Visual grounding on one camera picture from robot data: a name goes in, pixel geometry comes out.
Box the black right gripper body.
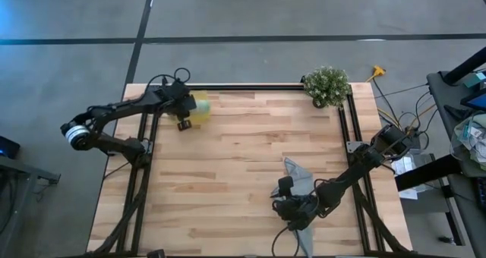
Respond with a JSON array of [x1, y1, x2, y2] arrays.
[[272, 196, 322, 231]]

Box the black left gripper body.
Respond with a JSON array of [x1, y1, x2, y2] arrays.
[[163, 81, 198, 120]]

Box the grey microfiber towel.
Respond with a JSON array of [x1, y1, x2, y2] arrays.
[[270, 157, 316, 258]]

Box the white papers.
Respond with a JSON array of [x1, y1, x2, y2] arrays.
[[392, 151, 421, 200]]

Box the bushy potted plant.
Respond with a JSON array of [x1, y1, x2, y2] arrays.
[[301, 65, 352, 110]]

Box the yellow plug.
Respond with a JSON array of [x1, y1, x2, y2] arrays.
[[365, 64, 387, 83]]

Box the grey desk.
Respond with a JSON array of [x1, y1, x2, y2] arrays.
[[394, 47, 486, 258]]

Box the black device with blue light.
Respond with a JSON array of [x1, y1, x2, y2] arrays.
[[0, 135, 21, 160]]

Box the clear bag of items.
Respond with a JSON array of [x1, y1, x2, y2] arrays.
[[449, 112, 486, 172]]

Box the grey side table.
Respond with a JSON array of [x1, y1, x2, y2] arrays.
[[0, 154, 62, 258]]

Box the dark tablet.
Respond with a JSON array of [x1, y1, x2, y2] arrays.
[[459, 92, 486, 112]]

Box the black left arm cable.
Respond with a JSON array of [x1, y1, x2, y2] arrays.
[[145, 67, 192, 93]]

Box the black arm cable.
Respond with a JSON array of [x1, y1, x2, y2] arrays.
[[270, 226, 301, 257], [145, 67, 192, 93]]

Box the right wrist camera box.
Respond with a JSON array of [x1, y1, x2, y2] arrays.
[[277, 175, 295, 197]]

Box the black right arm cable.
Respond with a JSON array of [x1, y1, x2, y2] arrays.
[[270, 226, 301, 257]]

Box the black aluminium table frame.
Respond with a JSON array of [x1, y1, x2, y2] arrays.
[[87, 75, 418, 258]]

